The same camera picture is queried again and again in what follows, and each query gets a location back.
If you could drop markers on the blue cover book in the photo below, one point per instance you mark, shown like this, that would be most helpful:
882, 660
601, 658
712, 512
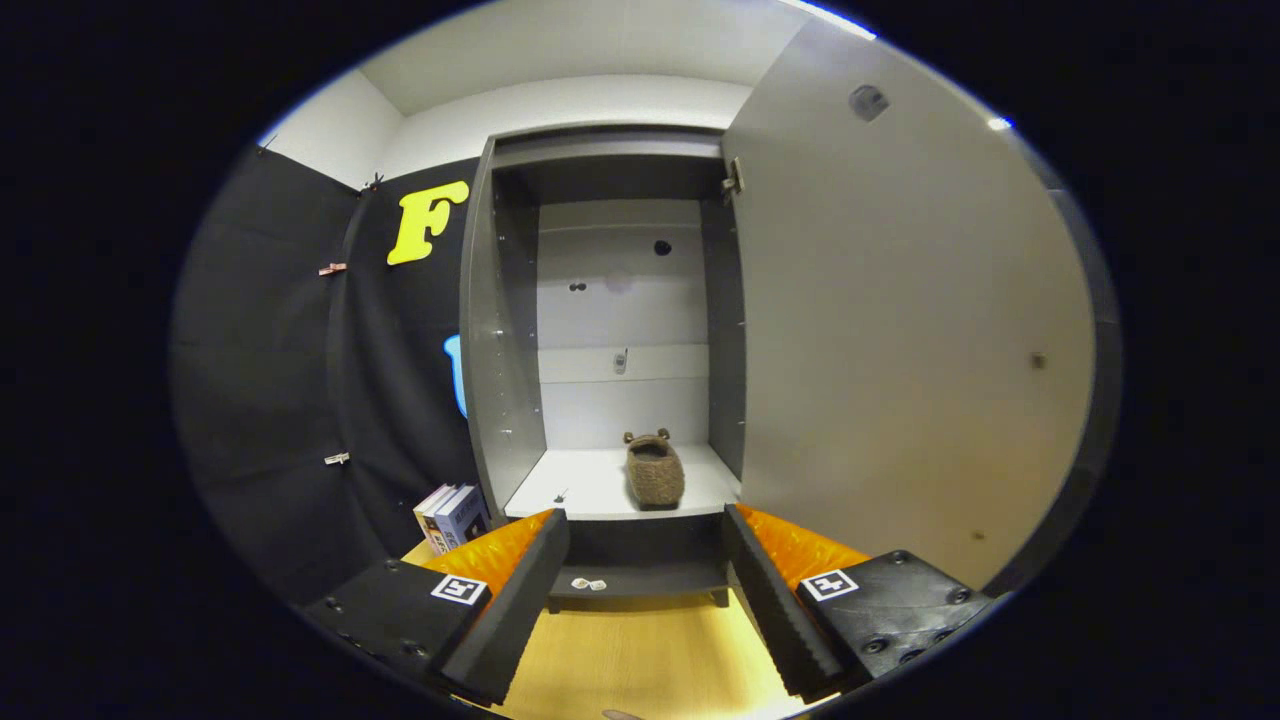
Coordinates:
462, 517

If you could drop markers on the beige spine book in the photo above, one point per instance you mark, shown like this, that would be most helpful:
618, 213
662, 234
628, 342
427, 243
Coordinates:
424, 510

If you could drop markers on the metal door hinge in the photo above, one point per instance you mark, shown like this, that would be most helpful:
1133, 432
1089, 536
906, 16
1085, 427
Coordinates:
733, 178

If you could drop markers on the brown fuzzy shoe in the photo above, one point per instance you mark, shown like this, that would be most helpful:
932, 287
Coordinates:
656, 478

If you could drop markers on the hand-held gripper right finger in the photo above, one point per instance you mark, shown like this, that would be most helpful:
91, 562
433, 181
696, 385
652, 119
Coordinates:
775, 610

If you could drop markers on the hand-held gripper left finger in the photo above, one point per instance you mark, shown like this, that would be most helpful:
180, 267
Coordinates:
515, 610

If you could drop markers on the long ceiling light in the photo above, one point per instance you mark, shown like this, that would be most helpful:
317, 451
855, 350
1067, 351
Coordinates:
835, 18

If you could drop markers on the grey shoe cabinet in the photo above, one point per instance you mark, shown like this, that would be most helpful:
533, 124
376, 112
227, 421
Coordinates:
500, 380

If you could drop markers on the black backdrop cloth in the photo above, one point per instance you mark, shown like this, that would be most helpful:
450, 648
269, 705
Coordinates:
260, 400

